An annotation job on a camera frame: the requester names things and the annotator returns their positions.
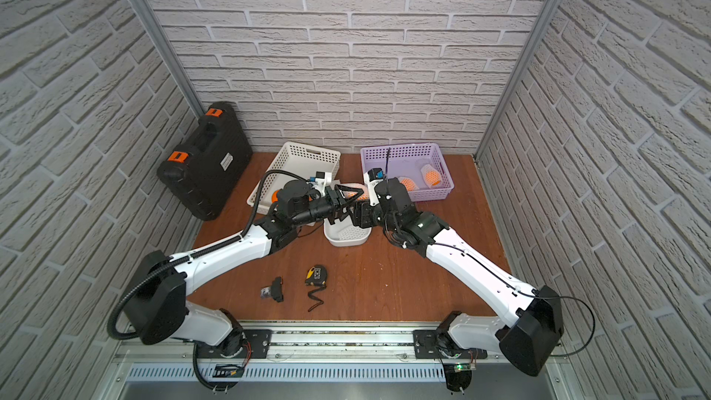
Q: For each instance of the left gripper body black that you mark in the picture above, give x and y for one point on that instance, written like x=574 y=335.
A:
x=333 y=204

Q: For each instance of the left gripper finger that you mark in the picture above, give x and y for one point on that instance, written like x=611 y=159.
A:
x=353 y=194
x=344 y=213

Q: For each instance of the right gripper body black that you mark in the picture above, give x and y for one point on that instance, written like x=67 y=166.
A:
x=369 y=216

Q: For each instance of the white foam net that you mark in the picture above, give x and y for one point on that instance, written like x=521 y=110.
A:
x=347 y=231

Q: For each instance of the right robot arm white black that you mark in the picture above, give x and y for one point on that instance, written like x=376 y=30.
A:
x=529 y=323

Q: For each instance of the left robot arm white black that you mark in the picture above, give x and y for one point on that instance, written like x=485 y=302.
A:
x=155 y=306

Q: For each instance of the white plastic tub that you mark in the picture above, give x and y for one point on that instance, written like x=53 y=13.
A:
x=329 y=232

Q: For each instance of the white perforated plastic basket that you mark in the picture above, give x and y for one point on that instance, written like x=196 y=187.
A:
x=300 y=159

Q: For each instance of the yellow black tape measure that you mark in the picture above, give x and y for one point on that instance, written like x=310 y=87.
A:
x=317 y=276

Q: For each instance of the purple perforated plastic basket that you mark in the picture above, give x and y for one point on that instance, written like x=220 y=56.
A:
x=407 y=160

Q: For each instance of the small black gripper part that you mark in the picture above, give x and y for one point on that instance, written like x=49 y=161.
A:
x=274 y=291

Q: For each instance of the black plastic tool case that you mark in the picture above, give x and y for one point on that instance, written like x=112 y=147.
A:
x=203 y=170

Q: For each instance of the aluminium mounting rail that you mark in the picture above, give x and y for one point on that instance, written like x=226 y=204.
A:
x=319 y=351

